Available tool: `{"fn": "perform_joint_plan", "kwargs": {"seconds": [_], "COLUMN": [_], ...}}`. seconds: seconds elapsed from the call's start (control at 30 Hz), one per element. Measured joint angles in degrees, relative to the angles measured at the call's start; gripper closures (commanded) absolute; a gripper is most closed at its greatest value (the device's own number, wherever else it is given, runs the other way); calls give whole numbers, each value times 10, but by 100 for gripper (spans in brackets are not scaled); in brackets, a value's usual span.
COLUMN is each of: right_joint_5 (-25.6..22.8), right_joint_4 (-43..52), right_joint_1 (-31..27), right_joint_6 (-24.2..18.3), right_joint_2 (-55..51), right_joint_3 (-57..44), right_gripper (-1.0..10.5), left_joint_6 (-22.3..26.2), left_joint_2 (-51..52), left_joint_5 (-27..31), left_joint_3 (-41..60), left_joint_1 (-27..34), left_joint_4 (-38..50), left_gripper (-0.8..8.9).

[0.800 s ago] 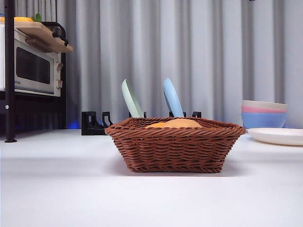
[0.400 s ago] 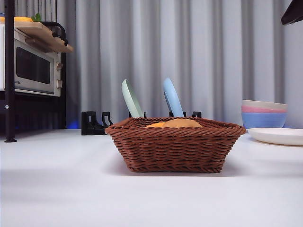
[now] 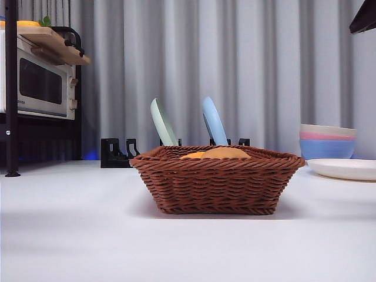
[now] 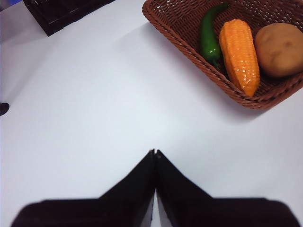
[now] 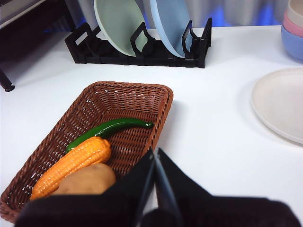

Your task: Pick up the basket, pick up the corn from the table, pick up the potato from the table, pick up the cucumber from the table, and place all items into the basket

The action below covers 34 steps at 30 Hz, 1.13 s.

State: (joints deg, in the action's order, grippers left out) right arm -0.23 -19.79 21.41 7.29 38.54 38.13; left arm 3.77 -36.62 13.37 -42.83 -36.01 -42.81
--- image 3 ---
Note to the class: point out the white shallow plate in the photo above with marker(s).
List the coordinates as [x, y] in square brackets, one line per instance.
[343, 169]

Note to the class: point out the pale green plate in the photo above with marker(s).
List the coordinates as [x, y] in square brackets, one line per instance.
[164, 129]

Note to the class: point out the brown wicker basket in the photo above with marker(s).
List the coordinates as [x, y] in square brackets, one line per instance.
[217, 188]

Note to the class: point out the white toaster oven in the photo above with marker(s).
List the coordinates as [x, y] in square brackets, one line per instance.
[39, 85]

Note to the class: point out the blue bowl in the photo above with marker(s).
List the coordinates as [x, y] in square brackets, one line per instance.
[326, 148]

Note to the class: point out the black dish rack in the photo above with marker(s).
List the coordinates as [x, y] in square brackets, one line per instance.
[110, 152]

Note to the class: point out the yellow toy fruit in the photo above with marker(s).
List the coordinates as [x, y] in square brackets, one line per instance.
[28, 23]

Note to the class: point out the wooden cutting board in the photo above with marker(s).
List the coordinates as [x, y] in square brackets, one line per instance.
[50, 41]

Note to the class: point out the green toy leaf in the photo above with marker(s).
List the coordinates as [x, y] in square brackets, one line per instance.
[45, 22]

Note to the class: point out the pink bowl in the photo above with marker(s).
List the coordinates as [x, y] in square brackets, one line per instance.
[323, 137]

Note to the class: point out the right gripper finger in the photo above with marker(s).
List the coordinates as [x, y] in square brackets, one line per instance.
[365, 20]

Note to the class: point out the cream bowl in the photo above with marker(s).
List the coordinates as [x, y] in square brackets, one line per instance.
[326, 130]

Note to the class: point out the grey curtain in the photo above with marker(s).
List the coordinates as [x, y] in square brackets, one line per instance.
[264, 58]

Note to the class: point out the orange plastic corn cob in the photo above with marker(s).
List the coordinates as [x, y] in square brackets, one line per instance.
[192, 155]

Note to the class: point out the pale blue plate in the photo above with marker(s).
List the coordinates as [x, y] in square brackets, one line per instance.
[214, 123]

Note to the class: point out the tan round potato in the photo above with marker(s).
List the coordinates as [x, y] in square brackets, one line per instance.
[226, 153]

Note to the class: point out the black metal shelf frame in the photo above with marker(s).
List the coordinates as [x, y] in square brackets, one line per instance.
[11, 88]

